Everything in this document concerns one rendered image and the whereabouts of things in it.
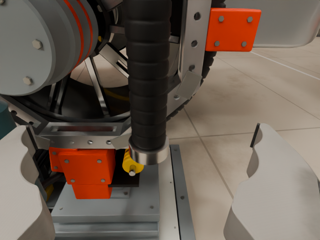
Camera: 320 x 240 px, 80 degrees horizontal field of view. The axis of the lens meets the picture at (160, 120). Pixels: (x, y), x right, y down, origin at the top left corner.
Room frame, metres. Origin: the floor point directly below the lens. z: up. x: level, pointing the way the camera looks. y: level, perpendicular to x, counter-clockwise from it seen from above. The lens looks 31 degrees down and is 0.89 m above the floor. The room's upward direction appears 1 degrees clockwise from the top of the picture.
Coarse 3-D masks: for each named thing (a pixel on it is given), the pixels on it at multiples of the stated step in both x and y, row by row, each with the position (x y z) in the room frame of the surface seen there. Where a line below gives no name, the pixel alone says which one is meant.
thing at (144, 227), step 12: (60, 180) 0.63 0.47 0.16; (48, 192) 0.54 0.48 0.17; (60, 192) 0.57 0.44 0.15; (48, 204) 0.51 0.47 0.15; (60, 228) 0.41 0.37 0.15; (72, 228) 0.41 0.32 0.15; (84, 228) 0.41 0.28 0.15; (96, 228) 0.41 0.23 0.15; (108, 228) 0.41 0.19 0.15; (120, 228) 0.41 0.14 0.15; (132, 228) 0.41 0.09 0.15; (144, 228) 0.42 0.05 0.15; (156, 228) 0.42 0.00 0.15
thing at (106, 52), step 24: (96, 0) 0.47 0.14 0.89; (120, 0) 0.47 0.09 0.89; (96, 48) 0.51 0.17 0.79; (96, 72) 0.48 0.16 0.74; (24, 96) 0.45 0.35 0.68; (48, 96) 0.51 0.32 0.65; (72, 96) 0.56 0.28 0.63; (96, 96) 0.60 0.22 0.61; (120, 96) 0.58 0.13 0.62; (72, 120) 0.45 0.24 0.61; (96, 120) 0.45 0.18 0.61
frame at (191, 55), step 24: (192, 0) 0.37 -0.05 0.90; (192, 24) 0.37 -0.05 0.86; (192, 48) 0.37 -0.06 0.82; (192, 72) 0.37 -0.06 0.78; (0, 96) 0.40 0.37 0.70; (168, 96) 0.37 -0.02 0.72; (24, 120) 0.38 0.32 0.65; (48, 144) 0.36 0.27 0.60; (72, 144) 0.36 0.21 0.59; (96, 144) 0.37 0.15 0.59; (120, 144) 0.37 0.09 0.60
